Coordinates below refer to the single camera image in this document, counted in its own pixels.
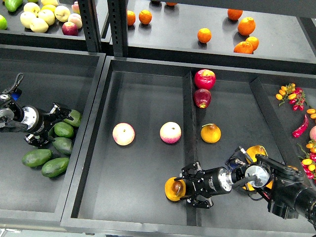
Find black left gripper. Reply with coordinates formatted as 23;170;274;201
22;103;74;147

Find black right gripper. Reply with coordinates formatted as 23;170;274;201
180;161;232;209

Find yellow pear with brown stem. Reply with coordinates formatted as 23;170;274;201
164;177;186;201

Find dark green avocado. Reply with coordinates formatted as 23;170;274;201
22;149;53;167

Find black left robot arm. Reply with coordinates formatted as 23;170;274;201
0;73;74;147

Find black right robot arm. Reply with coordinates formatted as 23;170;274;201
174;147;316;225

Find green avocado top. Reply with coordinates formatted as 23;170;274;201
63;110;82;127

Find green avocado bottom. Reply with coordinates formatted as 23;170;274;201
41;157;70;178

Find yellow pear near divider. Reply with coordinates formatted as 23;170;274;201
200;123;221;143

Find yellow pear upper right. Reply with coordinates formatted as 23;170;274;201
246;145;268;162

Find yellow pear lower middle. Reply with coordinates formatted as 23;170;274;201
242;181;273;192

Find yellow pear lower right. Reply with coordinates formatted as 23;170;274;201
288;165;298;171

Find green pear on shelf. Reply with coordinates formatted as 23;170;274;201
4;0;23;13

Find pink yellow peach right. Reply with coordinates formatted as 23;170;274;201
159;121;182;144

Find pink yellow peach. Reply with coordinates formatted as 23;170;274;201
112;122;135;146
159;121;182;144

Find pink yellow peach left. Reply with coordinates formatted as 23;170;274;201
112;122;135;146

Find black left tray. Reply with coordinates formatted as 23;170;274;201
0;45;106;229

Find black tray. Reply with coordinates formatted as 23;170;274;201
61;57;316;237
0;45;106;229

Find black centre tray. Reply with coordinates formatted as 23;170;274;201
61;57;316;237

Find dark red apple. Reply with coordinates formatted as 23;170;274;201
193;88;212;109

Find red apple on shelf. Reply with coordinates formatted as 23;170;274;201
62;21;79;36

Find pale yellow apple front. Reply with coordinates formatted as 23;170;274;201
30;18;49;33

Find pale yellow apple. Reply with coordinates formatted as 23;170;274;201
20;12;37;29
38;9;55;26
30;18;49;33
54;5;71;22
23;2;40;16

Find bright red apple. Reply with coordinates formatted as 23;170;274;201
194;69;216;90

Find pale yellow apple left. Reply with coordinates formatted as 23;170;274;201
20;12;37;29

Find pink peach on shelf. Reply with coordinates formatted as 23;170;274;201
68;13;82;30

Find red chili pepper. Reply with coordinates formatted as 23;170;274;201
292;115;309;138

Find green apple shelf edge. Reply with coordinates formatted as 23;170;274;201
0;15;7;30

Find pale yellow apple middle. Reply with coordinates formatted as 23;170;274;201
38;9;55;26

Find pale yellow apple right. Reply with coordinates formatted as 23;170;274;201
54;5;71;22

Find cherry tomato bunch bottom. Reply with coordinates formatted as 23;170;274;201
297;139;316;183

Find cherry tomato bunch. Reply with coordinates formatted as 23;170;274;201
297;139;316;183
275;83;305;111

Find pale yellow apple back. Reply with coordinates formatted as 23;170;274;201
23;2;40;16

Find pink peach right edge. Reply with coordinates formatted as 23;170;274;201
309;126;316;140

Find cherry tomato bunch top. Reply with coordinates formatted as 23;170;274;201
275;83;305;111

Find orange on shelf left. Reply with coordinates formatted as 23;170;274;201
127;10;136;26

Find orange cherry tomatoes pair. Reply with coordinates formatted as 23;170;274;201
306;108;316;119

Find black shelf post left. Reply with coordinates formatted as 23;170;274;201
78;0;102;53

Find black shelf post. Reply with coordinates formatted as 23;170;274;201
78;0;102;53
107;0;128;57

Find black shelf post right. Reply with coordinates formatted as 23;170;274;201
107;0;128;57

